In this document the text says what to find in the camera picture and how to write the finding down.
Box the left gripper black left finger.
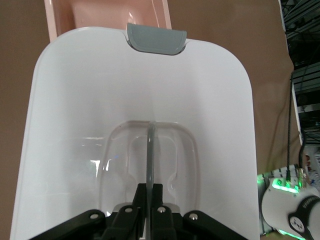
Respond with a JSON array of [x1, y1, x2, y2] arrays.
[[26, 183, 151, 240]]

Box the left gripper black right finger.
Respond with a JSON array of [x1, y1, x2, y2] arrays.
[[150, 183, 245, 240]]

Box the white box lid grey clips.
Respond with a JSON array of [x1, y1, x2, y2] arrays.
[[9, 22, 260, 240]]

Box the pink plastic box base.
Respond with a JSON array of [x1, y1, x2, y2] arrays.
[[44, 0, 173, 42]]

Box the brown table cover sheet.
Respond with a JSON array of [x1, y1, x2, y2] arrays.
[[0, 0, 305, 240]]

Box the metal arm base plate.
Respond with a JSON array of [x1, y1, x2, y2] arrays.
[[256, 163, 320, 237]]

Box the black cable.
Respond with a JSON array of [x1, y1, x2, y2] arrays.
[[285, 71, 296, 181]]

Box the dark shelving with cables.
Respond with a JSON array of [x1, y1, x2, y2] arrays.
[[278, 0, 320, 166]]

